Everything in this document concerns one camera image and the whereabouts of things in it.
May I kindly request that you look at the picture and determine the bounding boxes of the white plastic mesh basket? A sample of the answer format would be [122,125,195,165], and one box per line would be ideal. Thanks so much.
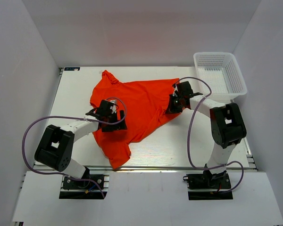
[193,52,247,102]

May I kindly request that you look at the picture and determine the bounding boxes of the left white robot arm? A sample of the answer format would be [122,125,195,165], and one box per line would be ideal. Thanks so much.
[34,97,127,188]

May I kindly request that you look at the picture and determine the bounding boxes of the orange t shirt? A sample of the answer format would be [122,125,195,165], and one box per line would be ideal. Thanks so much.
[90,70,178,169]

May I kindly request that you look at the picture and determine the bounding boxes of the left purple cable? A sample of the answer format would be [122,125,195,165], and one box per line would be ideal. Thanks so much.
[22,97,128,199]

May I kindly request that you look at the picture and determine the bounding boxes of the blue label sticker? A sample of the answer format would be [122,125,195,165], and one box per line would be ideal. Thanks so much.
[64,67,80,71]

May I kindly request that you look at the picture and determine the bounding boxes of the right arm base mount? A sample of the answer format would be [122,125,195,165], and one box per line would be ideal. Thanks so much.
[183,170,233,201]

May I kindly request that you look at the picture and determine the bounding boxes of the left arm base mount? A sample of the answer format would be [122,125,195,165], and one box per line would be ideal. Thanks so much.
[59,173,109,200]

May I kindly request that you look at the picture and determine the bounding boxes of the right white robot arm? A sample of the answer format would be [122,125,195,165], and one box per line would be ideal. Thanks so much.
[166,81,247,188]

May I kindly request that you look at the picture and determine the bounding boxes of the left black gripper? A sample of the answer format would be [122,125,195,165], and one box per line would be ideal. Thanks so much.
[102,110,127,132]

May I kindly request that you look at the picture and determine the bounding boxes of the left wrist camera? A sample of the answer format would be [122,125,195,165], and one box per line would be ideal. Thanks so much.
[109,99,119,112]

